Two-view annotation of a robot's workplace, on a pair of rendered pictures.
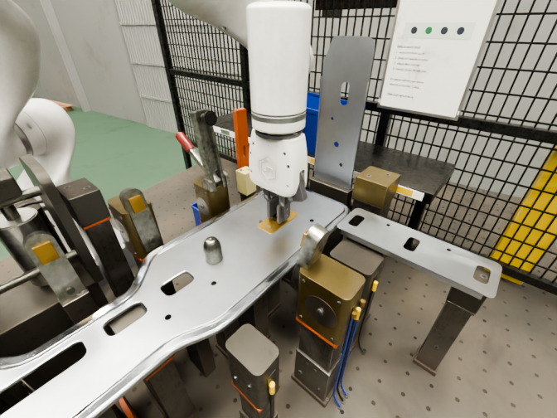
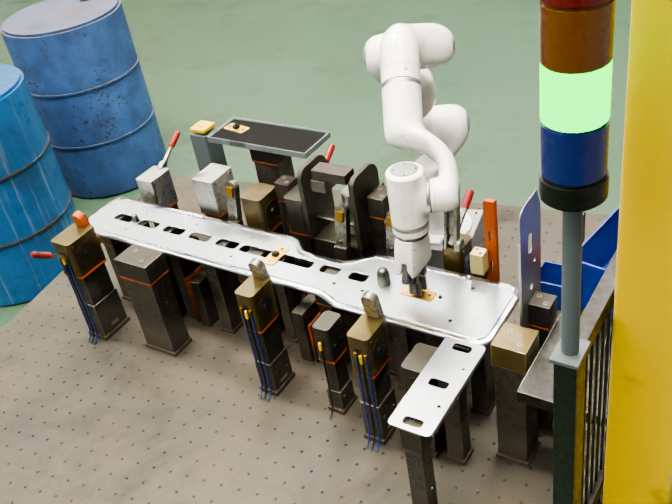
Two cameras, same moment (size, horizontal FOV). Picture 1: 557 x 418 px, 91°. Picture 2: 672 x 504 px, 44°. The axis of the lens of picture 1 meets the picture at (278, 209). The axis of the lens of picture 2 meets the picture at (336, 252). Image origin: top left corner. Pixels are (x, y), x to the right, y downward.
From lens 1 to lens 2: 1.79 m
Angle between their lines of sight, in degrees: 69
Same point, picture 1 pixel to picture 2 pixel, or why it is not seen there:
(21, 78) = not seen: hidden behind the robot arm
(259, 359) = (320, 324)
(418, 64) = not seen: hidden behind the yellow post
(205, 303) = (346, 292)
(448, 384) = not seen: outside the picture
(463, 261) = (425, 413)
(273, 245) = (407, 306)
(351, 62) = (527, 220)
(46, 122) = (439, 129)
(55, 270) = (339, 227)
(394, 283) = (527, 491)
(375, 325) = (454, 471)
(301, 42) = (395, 195)
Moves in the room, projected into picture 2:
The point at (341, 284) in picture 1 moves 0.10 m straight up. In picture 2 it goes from (357, 331) to (351, 297)
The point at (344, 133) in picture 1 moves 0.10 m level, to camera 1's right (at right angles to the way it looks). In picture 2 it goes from (527, 279) to (544, 307)
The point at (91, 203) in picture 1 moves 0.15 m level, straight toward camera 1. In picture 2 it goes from (376, 205) to (339, 233)
